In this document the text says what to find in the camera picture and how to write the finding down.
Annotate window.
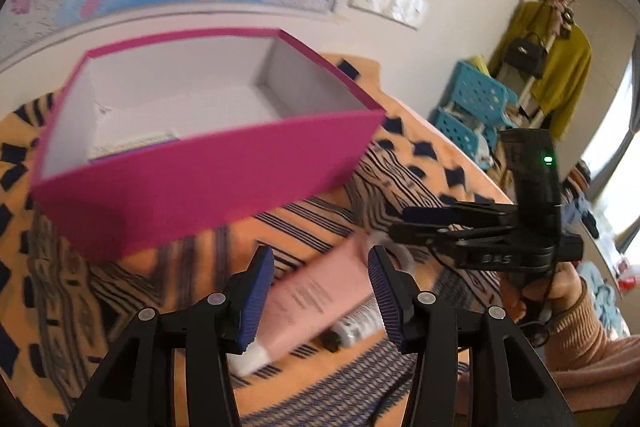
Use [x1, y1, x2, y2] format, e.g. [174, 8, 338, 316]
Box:
[580, 57, 640, 253]

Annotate pink cardboard box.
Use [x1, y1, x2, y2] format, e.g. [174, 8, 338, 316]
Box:
[30, 28, 387, 261]

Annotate large peach pink tube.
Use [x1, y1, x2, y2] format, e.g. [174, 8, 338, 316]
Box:
[234, 236, 387, 376]

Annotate orange patterned blanket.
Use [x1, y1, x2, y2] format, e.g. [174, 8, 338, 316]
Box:
[0, 52, 517, 427]

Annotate person's right hand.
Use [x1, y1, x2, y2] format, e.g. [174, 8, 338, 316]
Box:
[497, 264, 587, 339]

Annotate blue plastic basket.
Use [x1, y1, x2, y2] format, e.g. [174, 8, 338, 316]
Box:
[432, 107, 501, 158]
[442, 61, 519, 128]

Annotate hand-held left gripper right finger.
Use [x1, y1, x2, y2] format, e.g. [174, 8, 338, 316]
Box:
[367, 245, 576, 427]

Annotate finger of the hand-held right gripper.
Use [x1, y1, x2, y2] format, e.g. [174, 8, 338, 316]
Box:
[389, 222, 506, 254]
[400, 201, 519, 229]

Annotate blue medicine box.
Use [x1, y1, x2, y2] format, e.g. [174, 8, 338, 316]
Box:
[89, 132, 181, 164]

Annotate yellow hanging garment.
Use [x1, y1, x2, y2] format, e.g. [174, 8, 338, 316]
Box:
[487, 1, 594, 138]

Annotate black handbag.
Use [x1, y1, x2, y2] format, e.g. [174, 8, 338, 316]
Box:
[502, 32, 549, 78]

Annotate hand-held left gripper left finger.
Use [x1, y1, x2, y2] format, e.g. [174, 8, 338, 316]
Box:
[65, 246, 276, 427]

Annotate silver tube black cap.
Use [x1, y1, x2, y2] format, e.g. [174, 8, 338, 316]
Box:
[320, 304, 389, 352]

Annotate light blue cloth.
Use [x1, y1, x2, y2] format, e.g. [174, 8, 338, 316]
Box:
[582, 261, 632, 338]

